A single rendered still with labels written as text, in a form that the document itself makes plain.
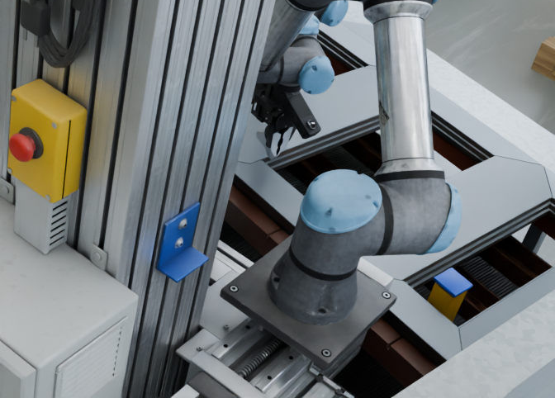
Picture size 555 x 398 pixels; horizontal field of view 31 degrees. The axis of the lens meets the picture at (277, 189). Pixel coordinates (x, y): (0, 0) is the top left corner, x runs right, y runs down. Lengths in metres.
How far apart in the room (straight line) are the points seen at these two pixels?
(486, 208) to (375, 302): 0.70
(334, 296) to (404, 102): 0.33
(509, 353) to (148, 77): 0.84
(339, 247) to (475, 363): 0.31
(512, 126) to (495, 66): 1.94
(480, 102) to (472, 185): 0.58
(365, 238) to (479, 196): 0.85
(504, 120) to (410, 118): 1.29
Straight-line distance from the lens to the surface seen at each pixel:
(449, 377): 1.63
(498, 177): 2.46
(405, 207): 1.57
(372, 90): 2.61
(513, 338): 1.74
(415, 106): 1.62
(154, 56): 1.15
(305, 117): 2.16
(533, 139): 2.86
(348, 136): 2.46
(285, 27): 1.78
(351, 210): 1.51
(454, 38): 4.92
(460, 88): 2.97
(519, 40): 5.12
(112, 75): 1.20
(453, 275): 2.06
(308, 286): 1.60
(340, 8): 2.25
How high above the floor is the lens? 2.18
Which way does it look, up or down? 38 degrees down
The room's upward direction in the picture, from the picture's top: 15 degrees clockwise
